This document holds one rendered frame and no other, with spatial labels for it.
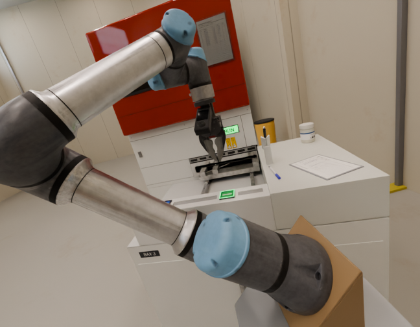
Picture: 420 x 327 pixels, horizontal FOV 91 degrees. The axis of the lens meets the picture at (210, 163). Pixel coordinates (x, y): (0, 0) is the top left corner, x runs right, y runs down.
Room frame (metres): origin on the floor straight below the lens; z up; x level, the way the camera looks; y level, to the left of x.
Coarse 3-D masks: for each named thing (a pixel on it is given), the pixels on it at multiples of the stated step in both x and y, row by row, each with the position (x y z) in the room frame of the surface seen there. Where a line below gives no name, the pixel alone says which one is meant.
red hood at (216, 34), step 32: (192, 0) 1.21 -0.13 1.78; (224, 0) 1.18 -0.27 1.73; (96, 32) 1.34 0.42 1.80; (128, 32) 1.30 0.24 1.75; (224, 32) 1.18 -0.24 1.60; (224, 64) 1.19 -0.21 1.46; (128, 96) 1.32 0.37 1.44; (160, 96) 1.28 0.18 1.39; (224, 96) 1.20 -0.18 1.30; (128, 128) 1.34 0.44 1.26
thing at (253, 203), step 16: (240, 192) 0.70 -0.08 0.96; (256, 192) 0.66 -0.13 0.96; (192, 208) 0.68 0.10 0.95; (208, 208) 0.66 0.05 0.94; (224, 208) 0.65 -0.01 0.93; (240, 208) 0.64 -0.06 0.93; (256, 208) 0.63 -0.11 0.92; (272, 208) 0.61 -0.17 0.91; (272, 224) 0.62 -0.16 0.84; (144, 240) 0.73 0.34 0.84
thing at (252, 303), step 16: (368, 288) 0.34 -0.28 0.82; (240, 304) 0.38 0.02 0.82; (256, 304) 0.37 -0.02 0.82; (272, 304) 0.36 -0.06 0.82; (368, 304) 0.31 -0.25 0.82; (384, 304) 0.30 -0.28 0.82; (240, 320) 0.35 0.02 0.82; (256, 320) 0.34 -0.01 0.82; (272, 320) 0.33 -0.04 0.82; (368, 320) 0.28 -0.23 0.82; (384, 320) 0.28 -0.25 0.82; (400, 320) 0.27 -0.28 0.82
